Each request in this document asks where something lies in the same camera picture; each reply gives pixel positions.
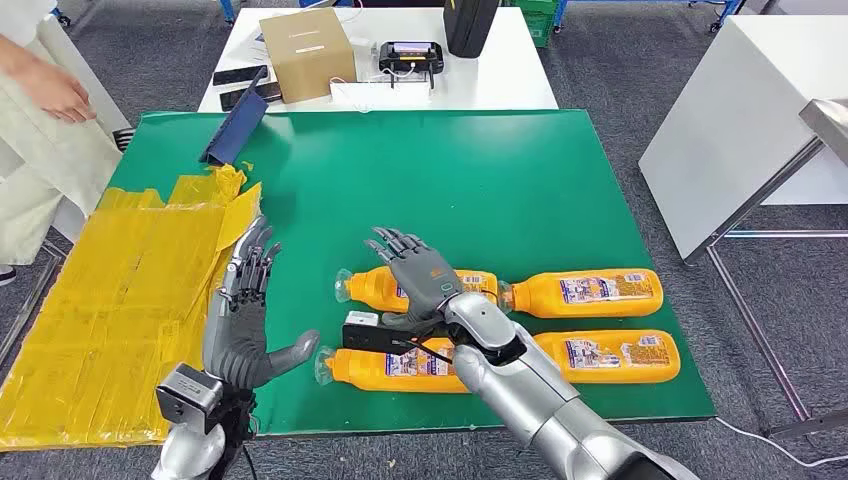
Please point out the black phone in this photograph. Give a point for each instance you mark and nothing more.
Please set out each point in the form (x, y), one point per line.
(232, 99)
(235, 75)

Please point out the person's right forearm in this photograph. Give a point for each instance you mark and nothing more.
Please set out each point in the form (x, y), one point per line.
(13, 60)

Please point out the person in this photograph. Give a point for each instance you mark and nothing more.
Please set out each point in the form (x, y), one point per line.
(40, 172)

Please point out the dark blue folder stand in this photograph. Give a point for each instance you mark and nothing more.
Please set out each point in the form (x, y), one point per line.
(235, 126)

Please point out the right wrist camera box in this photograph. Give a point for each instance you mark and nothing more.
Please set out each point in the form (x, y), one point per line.
(371, 338)

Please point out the orange detergent bottle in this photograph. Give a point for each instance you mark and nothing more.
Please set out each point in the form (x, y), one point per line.
(596, 376)
(358, 374)
(543, 298)
(371, 291)

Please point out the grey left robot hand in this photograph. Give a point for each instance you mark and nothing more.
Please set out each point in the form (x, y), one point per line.
(232, 344)

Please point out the printed paper sheet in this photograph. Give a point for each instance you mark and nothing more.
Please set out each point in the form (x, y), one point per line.
(250, 50)

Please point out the black hard case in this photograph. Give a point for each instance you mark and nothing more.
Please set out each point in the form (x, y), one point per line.
(470, 26)

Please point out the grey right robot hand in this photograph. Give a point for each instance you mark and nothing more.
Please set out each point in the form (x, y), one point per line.
(424, 278)

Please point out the large white tabletop panel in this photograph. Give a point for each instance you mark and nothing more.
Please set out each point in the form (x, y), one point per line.
(729, 132)

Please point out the person's right hand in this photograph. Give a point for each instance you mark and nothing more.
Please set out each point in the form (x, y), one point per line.
(60, 93)

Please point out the yellow taped cardboard sheet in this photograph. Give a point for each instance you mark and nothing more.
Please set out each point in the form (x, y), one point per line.
(99, 298)

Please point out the green plastic crate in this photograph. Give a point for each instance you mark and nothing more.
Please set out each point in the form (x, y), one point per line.
(536, 23)

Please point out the green table mat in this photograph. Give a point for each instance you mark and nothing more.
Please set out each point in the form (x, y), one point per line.
(430, 199)

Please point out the white table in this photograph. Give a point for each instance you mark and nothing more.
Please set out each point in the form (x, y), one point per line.
(503, 79)

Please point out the steel frame table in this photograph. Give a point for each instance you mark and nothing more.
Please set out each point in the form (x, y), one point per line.
(828, 126)

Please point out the brown cardboard box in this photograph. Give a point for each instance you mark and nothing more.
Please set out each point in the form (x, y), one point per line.
(308, 60)

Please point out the black handheld controller with screen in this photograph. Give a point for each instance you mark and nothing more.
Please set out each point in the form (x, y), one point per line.
(411, 63)

